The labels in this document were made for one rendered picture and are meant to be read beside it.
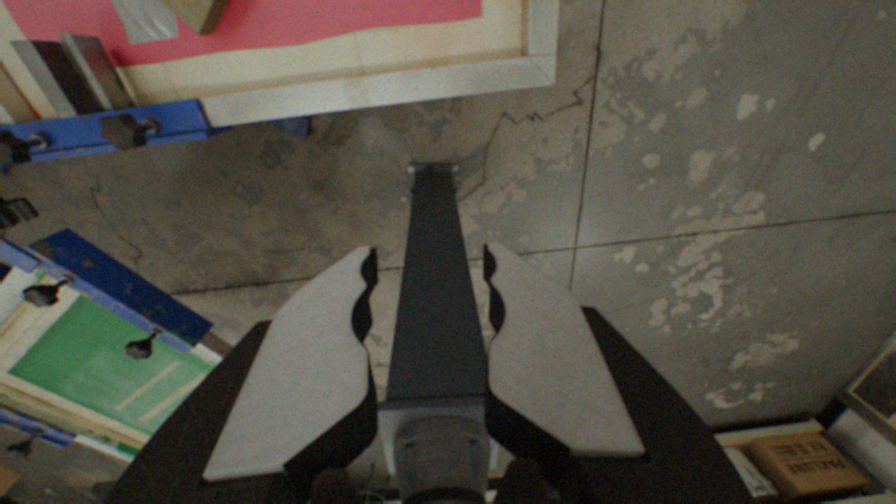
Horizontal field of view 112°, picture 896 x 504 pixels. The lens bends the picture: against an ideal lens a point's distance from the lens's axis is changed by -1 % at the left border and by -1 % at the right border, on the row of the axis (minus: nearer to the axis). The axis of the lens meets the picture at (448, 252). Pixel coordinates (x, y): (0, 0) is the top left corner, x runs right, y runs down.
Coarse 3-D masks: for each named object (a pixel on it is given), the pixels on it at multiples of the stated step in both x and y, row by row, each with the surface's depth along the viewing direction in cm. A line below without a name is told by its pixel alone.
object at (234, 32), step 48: (48, 0) 38; (96, 0) 38; (240, 0) 39; (288, 0) 39; (336, 0) 40; (384, 0) 40; (432, 0) 40; (480, 0) 40; (144, 48) 41; (192, 48) 41; (240, 48) 42
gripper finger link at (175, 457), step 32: (256, 352) 7; (224, 384) 6; (192, 416) 6; (224, 416) 6; (160, 448) 5; (192, 448) 5; (128, 480) 5; (160, 480) 5; (192, 480) 5; (256, 480) 5
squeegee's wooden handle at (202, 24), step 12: (168, 0) 36; (180, 0) 36; (192, 0) 36; (204, 0) 36; (216, 0) 36; (228, 0) 38; (180, 12) 37; (192, 12) 37; (204, 12) 37; (216, 12) 38; (192, 24) 38; (204, 24) 38; (216, 24) 40
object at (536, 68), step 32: (544, 0) 38; (544, 32) 40; (0, 64) 41; (480, 64) 41; (512, 64) 41; (544, 64) 41; (0, 96) 40; (224, 96) 41; (256, 96) 42; (288, 96) 42; (320, 96) 42; (352, 96) 42; (384, 96) 43; (416, 96) 43; (448, 96) 43
